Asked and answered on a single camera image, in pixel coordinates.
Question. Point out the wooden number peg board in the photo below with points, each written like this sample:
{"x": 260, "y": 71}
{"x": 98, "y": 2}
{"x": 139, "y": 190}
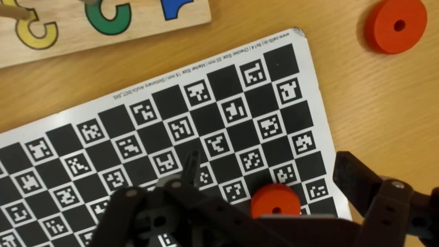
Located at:
{"x": 69, "y": 43}

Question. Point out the black white checkerboard calibration board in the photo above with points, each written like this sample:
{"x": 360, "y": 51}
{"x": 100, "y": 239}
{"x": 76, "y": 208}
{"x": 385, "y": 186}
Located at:
{"x": 183, "y": 115}

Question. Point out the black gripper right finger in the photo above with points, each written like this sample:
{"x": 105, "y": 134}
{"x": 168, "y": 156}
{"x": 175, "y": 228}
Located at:
{"x": 389, "y": 206}

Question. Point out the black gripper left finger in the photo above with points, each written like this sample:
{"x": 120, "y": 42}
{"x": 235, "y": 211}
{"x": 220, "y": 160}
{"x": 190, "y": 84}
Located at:
{"x": 152, "y": 215}

